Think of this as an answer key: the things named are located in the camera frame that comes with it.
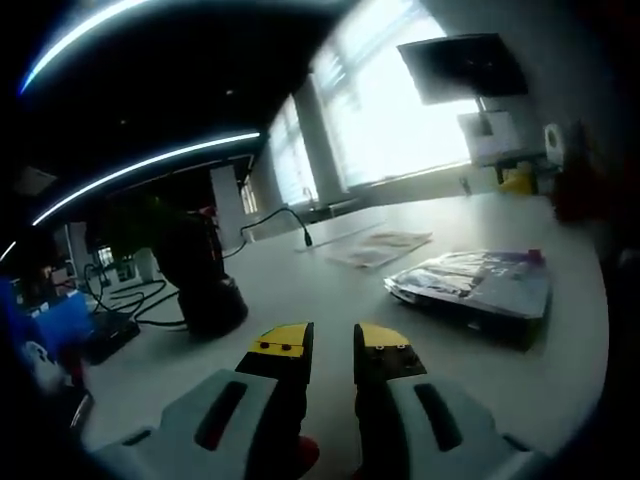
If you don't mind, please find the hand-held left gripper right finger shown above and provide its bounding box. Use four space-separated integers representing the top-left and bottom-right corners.
352 321 549 480

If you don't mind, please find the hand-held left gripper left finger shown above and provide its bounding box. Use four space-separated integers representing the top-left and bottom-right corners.
89 320 316 480

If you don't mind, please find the green black foil packet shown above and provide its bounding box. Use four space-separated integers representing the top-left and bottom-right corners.
383 247 555 352

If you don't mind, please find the pile of silver sheet goods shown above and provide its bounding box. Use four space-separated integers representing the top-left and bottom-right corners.
324 229 434 269

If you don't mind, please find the person's left hand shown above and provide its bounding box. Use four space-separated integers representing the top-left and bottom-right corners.
294 433 321 471

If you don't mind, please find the black laptop stand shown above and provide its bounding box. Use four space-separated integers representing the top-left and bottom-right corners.
477 152 549 187

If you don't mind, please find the open laptop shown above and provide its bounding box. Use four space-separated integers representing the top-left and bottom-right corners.
457 110 526 164

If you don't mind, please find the flat black device box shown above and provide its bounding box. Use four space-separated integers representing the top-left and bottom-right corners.
82 312 141 364

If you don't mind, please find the black barcode scanner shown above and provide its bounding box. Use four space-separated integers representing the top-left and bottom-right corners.
154 209 250 339

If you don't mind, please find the white table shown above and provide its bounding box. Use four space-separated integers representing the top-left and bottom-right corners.
79 192 609 456

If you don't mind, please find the white game controller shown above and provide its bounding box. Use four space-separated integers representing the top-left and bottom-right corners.
24 339 64 389

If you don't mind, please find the blue plastic box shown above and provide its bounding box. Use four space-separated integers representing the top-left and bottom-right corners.
0 277 91 351

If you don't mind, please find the long white ceiling light strip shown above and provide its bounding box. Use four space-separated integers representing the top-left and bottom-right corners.
32 130 261 226
19 0 151 94

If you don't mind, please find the square ceiling vent panel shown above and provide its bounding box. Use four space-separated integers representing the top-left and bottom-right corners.
13 167 57 195

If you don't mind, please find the black scanner cable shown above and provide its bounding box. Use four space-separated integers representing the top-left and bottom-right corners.
130 279 190 331

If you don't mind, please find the black wall monitor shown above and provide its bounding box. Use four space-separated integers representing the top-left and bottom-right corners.
397 33 530 106

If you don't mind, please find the black cable with plug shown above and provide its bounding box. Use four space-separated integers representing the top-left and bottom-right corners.
222 207 316 259

